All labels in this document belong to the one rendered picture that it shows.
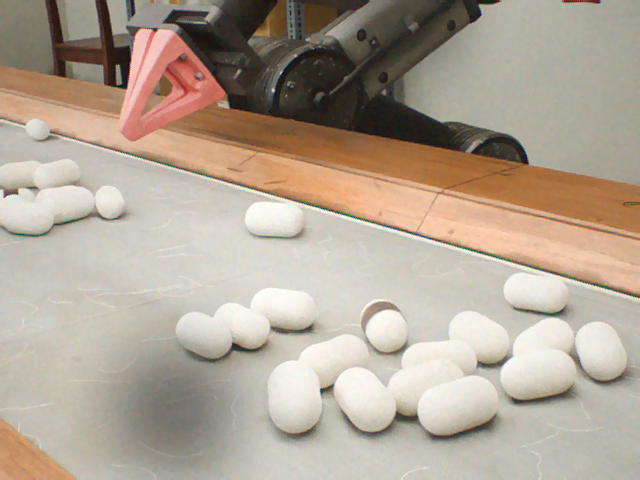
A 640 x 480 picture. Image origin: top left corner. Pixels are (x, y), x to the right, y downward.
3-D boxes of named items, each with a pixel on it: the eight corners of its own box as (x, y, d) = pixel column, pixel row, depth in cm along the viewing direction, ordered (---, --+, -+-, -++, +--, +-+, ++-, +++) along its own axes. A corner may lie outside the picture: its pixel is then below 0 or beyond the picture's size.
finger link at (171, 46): (111, 108, 67) (190, 9, 69) (62, 98, 72) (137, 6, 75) (171, 170, 71) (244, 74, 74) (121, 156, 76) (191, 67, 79)
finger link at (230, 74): (129, 112, 65) (209, 10, 68) (77, 101, 70) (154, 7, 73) (189, 174, 69) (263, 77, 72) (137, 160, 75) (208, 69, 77)
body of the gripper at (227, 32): (203, 25, 67) (263, -51, 69) (127, 19, 75) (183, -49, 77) (255, 88, 71) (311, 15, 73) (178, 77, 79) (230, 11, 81)
